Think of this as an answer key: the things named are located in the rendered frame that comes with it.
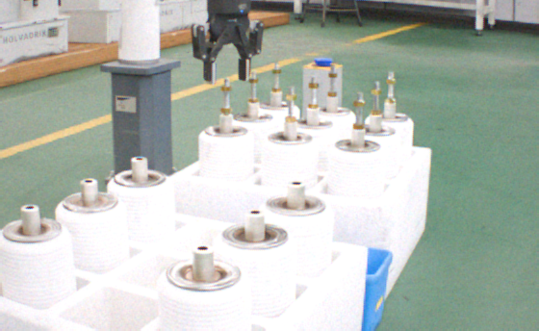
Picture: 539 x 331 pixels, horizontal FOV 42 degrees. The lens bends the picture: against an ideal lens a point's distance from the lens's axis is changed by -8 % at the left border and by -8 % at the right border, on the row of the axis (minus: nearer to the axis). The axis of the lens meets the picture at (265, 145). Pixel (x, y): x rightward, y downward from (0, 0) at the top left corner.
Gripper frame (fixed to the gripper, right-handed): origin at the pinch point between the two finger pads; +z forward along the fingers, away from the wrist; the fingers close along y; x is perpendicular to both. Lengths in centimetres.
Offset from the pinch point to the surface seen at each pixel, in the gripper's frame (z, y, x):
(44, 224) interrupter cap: 10, -45, -26
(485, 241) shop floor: 35, 47, -26
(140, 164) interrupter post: 7.4, -26.5, -16.8
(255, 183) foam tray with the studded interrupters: 17.5, 0.6, -7.7
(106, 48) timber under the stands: 30, 95, 244
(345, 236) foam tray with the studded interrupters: 22.6, 5.2, -25.4
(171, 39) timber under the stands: 33, 151, 270
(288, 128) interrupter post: 7.8, 4.6, -11.1
